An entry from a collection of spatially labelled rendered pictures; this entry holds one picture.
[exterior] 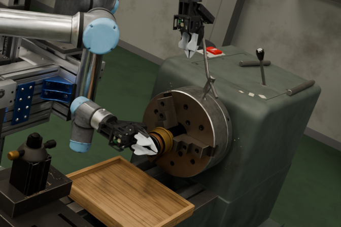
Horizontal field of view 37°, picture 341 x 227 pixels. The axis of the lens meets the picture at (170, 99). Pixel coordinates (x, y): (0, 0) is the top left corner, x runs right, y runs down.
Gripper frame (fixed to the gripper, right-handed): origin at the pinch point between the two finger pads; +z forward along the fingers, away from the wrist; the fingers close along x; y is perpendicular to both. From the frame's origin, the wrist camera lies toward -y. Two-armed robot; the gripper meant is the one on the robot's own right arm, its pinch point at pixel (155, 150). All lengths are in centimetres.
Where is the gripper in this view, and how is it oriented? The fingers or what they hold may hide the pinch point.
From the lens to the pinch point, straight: 167.0
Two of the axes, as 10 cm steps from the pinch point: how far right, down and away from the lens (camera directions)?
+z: 7.7, 4.3, -4.8
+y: -5.8, 1.6, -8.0
